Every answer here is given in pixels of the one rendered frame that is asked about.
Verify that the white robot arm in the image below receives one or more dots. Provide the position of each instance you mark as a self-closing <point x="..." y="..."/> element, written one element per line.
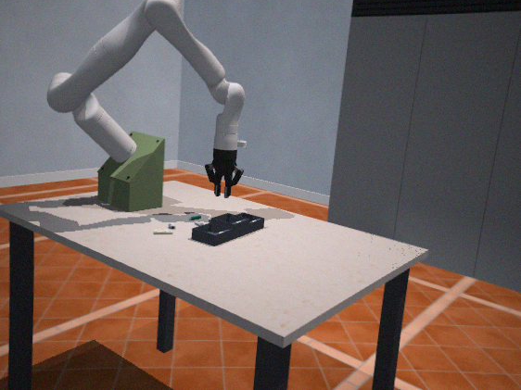
<point x="67" y="92"/>

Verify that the dark grey rack of three labelled bins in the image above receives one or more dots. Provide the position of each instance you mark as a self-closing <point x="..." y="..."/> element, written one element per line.
<point x="227" y="227"/>

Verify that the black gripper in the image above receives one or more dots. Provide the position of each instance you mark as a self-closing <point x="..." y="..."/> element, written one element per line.
<point x="223" y="168"/>

